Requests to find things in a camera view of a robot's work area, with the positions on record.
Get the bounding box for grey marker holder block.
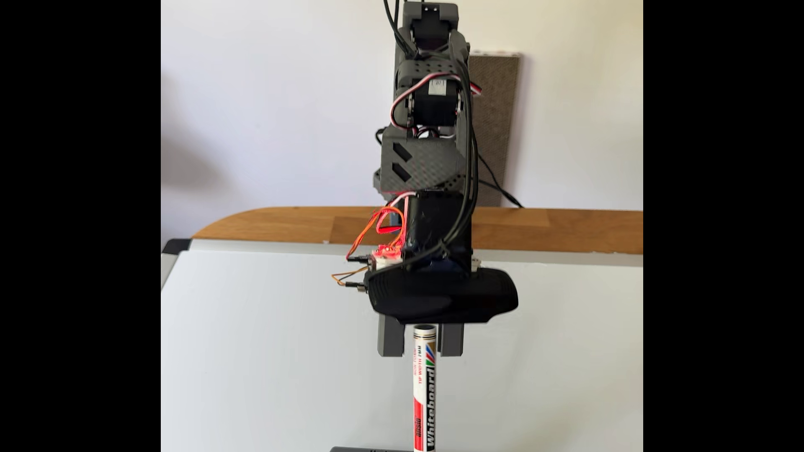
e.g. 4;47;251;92
330;445;450;452

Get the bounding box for white whiteboard marker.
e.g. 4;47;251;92
412;323;438;452

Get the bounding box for orange jumper wires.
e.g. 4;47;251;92
332;206;408;291

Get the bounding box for black oval camera box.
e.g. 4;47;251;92
366;190;520;325

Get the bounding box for black cable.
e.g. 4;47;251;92
376;0;523;277

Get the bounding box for whiteboard with silver frame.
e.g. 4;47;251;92
161;238;643;452

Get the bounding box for brown corrugated cardboard panel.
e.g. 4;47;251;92
468;51;521;208

